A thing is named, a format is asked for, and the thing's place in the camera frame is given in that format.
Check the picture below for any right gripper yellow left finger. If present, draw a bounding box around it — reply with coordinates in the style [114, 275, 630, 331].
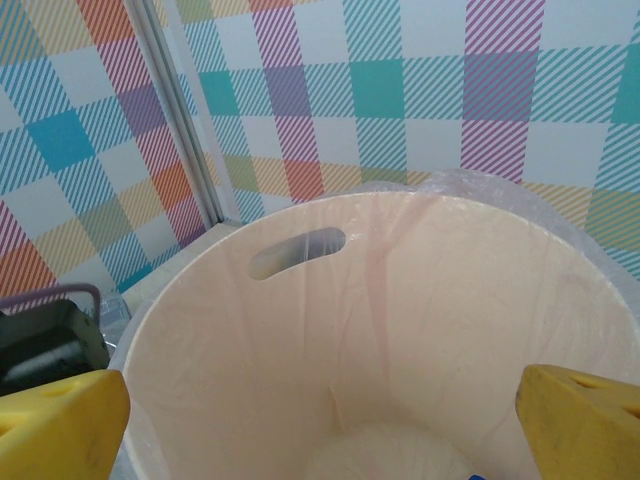
[0, 368, 131, 480]

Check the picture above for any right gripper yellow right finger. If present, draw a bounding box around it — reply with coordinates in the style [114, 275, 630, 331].
[516, 363, 640, 480]

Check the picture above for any round beige bin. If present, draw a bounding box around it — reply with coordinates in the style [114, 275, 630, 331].
[121, 192, 632, 480]

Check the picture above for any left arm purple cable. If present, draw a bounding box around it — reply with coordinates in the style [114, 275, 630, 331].
[0, 282, 101, 326]

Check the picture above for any aluminium frame post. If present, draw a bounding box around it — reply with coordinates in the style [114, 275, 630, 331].
[133, 0, 234, 229]

